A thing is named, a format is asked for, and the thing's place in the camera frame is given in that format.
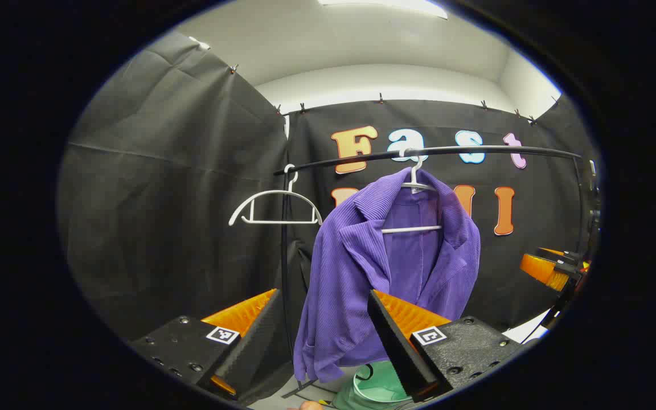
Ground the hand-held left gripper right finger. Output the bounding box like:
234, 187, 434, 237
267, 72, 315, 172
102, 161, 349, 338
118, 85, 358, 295
367, 289, 526, 403

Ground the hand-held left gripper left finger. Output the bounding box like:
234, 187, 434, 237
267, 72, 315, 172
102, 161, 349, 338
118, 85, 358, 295
129, 288, 294, 406

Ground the green laundry hamper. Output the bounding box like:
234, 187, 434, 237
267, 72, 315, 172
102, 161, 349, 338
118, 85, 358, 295
333, 360, 415, 410

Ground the purple corduroy jacket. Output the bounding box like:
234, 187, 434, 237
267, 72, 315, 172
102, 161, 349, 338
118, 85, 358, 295
293, 167, 481, 383

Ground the white clothes hanger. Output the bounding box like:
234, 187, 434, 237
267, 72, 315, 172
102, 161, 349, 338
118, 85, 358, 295
228, 164, 324, 227
381, 148, 444, 234

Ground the black clothes rack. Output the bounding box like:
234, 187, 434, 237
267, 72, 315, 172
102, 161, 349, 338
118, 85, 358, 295
273, 145, 588, 399

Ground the black backdrop cloth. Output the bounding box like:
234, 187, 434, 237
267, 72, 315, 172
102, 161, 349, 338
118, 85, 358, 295
285, 100, 596, 342
58, 31, 294, 365

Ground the ceiling light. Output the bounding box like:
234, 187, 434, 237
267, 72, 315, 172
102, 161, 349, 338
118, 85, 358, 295
317, 0, 448, 19

